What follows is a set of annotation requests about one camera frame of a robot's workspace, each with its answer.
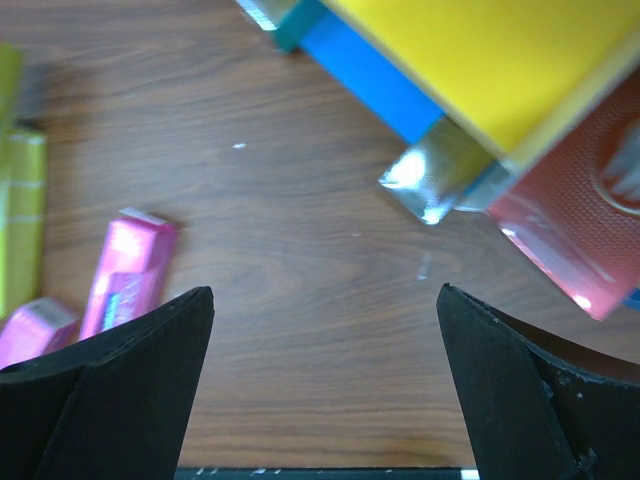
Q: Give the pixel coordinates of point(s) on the teal green tea toothpaste box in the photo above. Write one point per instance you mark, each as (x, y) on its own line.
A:
(445, 170)

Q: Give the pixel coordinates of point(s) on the pink toothpaste box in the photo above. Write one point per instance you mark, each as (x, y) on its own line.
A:
(35, 329)
(131, 271)

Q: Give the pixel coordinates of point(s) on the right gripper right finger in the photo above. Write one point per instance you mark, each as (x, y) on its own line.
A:
(535, 405)

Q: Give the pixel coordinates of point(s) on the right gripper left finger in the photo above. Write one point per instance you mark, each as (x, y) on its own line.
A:
(113, 406)

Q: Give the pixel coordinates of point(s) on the red 3D toothpaste box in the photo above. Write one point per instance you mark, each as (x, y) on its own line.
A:
(575, 213)

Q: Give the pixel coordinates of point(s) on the blue shelf with coloured boards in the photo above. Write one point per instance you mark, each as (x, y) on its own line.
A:
(517, 76)

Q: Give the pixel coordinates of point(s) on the yellow toothpaste box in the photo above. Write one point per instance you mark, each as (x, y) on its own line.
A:
(23, 202)
(12, 62)

